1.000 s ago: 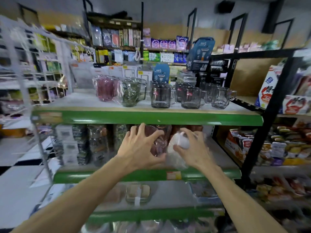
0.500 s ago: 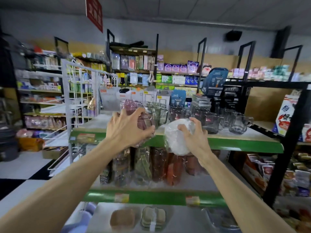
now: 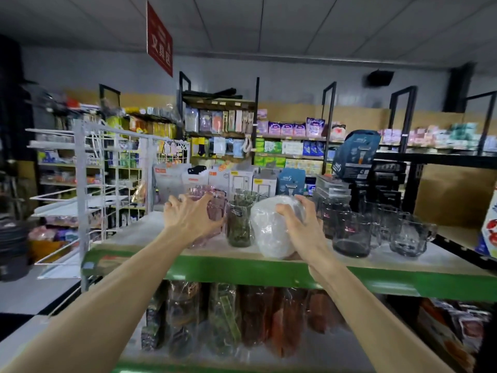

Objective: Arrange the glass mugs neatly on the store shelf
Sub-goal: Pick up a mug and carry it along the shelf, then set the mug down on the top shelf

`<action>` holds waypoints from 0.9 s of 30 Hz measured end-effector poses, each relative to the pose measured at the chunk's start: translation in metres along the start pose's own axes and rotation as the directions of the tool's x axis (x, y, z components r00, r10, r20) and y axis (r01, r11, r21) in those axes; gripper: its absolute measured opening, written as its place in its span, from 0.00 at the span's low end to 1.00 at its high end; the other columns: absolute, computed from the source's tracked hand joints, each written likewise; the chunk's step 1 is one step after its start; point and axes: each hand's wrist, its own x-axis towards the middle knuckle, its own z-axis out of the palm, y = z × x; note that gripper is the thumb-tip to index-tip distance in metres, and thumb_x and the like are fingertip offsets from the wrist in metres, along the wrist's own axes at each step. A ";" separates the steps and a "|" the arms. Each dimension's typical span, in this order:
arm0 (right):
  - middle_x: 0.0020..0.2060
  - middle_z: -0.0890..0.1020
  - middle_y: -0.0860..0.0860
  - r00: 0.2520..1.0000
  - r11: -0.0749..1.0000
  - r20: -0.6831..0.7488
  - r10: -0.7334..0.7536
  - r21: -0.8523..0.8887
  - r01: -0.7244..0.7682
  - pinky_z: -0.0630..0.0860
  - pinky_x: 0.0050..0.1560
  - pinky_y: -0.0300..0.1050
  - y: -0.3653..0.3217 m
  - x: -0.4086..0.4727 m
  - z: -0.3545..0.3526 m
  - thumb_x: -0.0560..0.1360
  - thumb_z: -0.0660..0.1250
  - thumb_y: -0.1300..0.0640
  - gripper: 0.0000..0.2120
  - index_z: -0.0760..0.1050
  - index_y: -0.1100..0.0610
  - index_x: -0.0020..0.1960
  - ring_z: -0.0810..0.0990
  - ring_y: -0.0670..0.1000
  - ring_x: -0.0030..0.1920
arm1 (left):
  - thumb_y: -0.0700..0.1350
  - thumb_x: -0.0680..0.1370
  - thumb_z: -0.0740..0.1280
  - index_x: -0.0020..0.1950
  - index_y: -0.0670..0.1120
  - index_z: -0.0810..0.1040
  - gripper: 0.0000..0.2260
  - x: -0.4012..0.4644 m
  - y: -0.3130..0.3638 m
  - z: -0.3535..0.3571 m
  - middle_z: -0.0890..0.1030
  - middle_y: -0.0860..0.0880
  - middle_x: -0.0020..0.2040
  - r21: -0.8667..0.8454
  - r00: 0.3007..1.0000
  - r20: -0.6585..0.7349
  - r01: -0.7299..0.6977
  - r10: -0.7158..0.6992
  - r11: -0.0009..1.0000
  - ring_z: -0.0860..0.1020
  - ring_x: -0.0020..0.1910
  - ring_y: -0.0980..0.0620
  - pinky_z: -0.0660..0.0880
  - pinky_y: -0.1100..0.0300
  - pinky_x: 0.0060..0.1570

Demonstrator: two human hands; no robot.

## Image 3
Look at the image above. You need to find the row of green boxes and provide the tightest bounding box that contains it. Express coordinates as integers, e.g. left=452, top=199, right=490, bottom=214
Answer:
left=254, top=137, right=287, bottom=168

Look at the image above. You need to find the clear glass mug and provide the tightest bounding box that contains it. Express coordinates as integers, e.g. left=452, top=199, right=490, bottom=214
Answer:
left=321, top=197, right=351, bottom=241
left=389, top=218, right=439, bottom=258
left=332, top=211, right=379, bottom=259
left=363, top=201, right=401, bottom=249

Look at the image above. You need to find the plastic-wrapped white cup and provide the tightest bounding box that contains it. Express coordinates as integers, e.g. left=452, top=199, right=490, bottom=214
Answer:
left=250, top=195, right=307, bottom=260

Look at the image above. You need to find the person's right hand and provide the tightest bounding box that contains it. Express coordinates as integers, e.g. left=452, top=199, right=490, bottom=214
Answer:
left=276, top=194, right=331, bottom=267

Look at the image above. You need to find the pink glass cup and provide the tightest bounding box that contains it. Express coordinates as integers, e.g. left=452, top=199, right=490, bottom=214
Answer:
left=188, top=185, right=228, bottom=249

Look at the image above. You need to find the person's left hand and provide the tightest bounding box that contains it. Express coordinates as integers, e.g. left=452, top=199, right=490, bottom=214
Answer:
left=163, top=192, right=226, bottom=247

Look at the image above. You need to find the row of purple packets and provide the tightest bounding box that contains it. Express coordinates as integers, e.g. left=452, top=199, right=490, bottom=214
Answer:
left=257, top=109, right=327, bottom=139

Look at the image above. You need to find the white wire display rack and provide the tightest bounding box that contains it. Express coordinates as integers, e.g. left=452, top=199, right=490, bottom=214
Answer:
left=26, top=119, right=191, bottom=292

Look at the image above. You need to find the brown cardboard panel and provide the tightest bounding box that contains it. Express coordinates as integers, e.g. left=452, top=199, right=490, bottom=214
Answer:
left=413, top=163, right=497, bottom=230

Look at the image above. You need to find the red hanging sign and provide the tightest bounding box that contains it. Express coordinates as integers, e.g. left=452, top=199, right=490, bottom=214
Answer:
left=146, top=1, right=174, bottom=77

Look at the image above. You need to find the row of yellow packets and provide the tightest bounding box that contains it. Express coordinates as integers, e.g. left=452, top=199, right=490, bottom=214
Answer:
left=106, top=114, right=178, bottom=141

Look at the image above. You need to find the row of wrapped glass cups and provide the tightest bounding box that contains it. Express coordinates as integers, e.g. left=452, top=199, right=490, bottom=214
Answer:
left=141, top=281, right=347, bottom=358

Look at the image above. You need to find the dark wooden shelf unit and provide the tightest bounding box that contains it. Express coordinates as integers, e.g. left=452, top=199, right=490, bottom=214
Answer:
left=177, top=71, right=260, bottom=168

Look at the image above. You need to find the white and grey box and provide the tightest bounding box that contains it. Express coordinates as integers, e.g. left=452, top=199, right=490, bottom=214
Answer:
left=252, top=170, right=279, bottom=199

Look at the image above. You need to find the green metal shelf unit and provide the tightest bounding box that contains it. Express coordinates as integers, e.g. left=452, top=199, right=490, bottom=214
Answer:
left=80, top=211, right=497, bottom=373

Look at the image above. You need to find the white box with orange label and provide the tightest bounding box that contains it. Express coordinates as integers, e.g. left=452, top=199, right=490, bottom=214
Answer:
left=208, top=168, right=232, bottom=193

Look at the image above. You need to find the small blue razor box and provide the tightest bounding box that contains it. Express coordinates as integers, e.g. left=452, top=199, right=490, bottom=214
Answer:
left=276, top=168, right=307, bottom=197

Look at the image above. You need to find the row of hanging product packets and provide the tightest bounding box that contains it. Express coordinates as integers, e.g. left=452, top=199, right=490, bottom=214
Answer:
left=184, top=107, right=255, bottom=135

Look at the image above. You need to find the row of pastel packets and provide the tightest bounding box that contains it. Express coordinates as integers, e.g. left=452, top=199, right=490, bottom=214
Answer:
left=378, top=122, right=497, bottom=153

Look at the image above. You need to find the pile of packaged goods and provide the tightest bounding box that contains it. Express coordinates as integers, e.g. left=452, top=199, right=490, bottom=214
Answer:
left=416, top=298, right=492, bottom=362

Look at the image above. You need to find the white box with window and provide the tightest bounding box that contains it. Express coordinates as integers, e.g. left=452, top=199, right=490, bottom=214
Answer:
left=229, top=169, right=255, bottom=195

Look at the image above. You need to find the black metal shelf unit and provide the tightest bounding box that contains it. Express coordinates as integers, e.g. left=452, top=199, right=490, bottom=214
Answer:
left=374, top=85, right=497, bottom=270

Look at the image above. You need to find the clear tinted glass cup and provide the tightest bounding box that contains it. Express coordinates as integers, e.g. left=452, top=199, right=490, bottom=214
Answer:
left=233, top=189, right=260, bottom=207

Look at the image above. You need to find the stack of black boxes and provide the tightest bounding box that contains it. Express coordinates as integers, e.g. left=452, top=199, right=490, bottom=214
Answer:
left=367, top=159, right=408, bottom=209

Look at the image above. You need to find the red and white box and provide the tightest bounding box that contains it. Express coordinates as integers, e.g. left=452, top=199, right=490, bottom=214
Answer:
left=475, top=189, right=497, bottom=259

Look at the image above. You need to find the large blue razor package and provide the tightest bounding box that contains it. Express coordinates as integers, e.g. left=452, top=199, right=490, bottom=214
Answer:
left=332, top=130, right=382, bottom=181

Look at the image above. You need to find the stack of clear plastic containers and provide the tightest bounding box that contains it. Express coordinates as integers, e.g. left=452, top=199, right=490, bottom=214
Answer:
left=314, top=175, right=352, bottom=203

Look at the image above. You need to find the person's right forearm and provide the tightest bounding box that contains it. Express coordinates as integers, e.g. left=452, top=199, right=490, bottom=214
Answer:
left=309, top=253, right=456, bottom=373

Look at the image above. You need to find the black wall speaker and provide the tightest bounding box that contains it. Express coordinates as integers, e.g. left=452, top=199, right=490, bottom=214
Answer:
left=367, top=69, right=395, bottom=88

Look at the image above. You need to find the white package with red label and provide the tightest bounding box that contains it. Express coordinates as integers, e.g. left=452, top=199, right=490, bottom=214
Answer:
left=154, top=163, right=191, bottom=203

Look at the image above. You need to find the person's left forearm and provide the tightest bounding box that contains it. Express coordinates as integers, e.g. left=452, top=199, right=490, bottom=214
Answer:
left=0, top=230, right=194, bottom=373

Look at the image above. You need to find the green glass cup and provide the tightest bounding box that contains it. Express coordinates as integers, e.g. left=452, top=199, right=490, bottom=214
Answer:
left=226, top=199, right=255, bottom=248

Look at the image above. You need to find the white box with black picture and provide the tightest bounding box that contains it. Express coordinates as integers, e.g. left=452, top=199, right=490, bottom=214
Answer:
left=182, top=165, right=210, bottom=189

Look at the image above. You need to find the black bin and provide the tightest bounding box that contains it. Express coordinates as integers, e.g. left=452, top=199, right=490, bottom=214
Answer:
left=0, top=218, right=32, bottom=283

